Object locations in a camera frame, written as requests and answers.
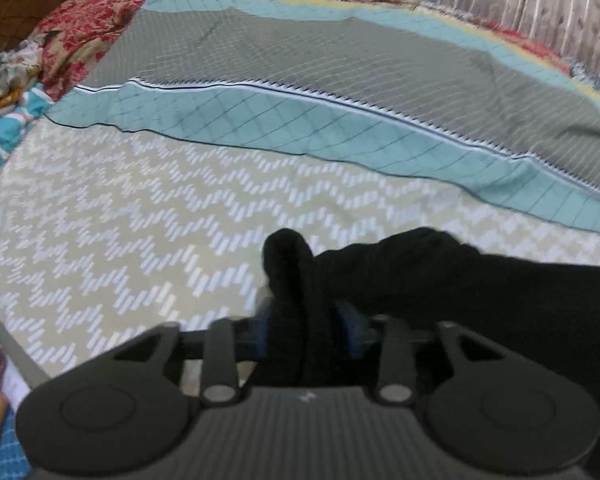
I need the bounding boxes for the black pants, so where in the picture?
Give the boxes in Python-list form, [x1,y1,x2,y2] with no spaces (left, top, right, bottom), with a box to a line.
[251,228,600,479]

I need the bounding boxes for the teal white patterned cloth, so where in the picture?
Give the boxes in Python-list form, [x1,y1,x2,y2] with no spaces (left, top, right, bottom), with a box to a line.
[0,84,53,170]

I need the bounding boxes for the patterned teal grey bedsheet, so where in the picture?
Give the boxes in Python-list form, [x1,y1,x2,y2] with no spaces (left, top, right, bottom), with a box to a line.
[0,0,600,480]

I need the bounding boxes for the red floral blanket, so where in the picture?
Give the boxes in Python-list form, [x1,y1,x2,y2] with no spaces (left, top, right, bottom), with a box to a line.
[34,0,146,101]

